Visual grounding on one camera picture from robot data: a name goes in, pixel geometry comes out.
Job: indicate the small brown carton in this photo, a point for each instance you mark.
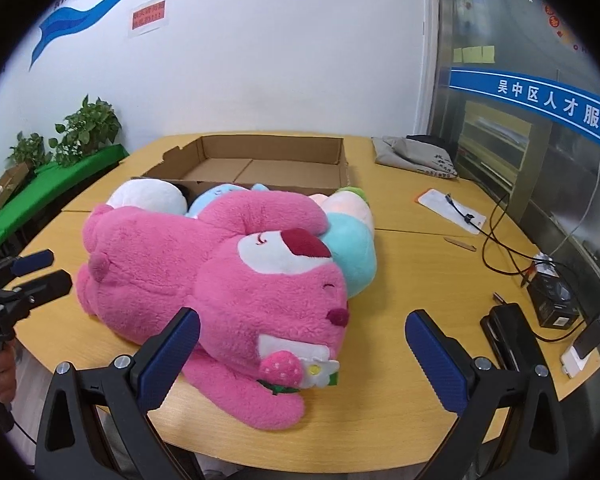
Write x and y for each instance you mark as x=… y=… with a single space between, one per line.
x=10 y=180

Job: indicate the person's left hand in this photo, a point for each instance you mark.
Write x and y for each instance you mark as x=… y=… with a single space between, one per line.
x=3 y=375

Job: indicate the large potted green plant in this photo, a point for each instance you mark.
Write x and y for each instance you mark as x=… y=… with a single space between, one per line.
x=87 y=125

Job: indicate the red wall sign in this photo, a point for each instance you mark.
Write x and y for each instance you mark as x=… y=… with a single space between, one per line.
x=150 y=16

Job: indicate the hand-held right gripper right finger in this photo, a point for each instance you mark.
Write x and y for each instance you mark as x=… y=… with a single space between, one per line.
x=435 y=360

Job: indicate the black stapler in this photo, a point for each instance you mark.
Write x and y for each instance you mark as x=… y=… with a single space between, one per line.
x=512 y=335

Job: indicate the small black box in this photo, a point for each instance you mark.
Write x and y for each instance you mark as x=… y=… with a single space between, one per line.
x=555 y=300

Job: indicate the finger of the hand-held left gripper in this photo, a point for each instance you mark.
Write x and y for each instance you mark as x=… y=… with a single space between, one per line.
x=32 y=261
x=45 y=285

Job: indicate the blue wave wall decal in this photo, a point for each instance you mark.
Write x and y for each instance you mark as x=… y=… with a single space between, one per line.
x=65 y=22

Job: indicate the red window stickers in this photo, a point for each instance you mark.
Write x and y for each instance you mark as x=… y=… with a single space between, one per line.
x=555 y=22

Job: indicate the white charger block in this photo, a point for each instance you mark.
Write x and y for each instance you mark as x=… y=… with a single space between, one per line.
x=577 y=362

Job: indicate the teal and peach plush toy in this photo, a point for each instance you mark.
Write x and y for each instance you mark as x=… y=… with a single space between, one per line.
x=355 y=250

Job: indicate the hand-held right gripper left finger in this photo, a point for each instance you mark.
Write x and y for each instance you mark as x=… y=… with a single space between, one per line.
x=170 y=360

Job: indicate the thin wooden stick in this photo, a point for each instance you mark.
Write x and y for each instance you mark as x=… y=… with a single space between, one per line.
x=460 y=244

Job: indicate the cardboard box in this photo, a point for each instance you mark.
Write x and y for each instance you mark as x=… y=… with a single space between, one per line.
x=260 y=150

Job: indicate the pink plush bear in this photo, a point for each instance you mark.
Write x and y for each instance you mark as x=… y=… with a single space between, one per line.
x=180 y=260

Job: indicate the white plush toy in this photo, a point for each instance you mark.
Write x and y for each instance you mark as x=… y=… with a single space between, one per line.
x=145 y=195

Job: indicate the white flat packet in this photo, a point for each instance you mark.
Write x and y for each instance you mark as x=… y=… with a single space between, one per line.
x=450 y=212

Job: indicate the green cloth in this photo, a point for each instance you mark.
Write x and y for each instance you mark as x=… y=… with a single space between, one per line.
x=55 y=180

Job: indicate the yellow sticky notes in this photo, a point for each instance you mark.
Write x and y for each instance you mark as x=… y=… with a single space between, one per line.
x=472 y=55

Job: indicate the blue window banner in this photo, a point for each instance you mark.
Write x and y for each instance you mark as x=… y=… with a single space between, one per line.
x=530 y=95

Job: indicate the grey fabric bag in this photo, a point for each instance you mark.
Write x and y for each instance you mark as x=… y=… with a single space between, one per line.
x=415 y=157

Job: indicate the small potted green plant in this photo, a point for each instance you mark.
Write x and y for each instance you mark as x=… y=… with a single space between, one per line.
x=27 y=150

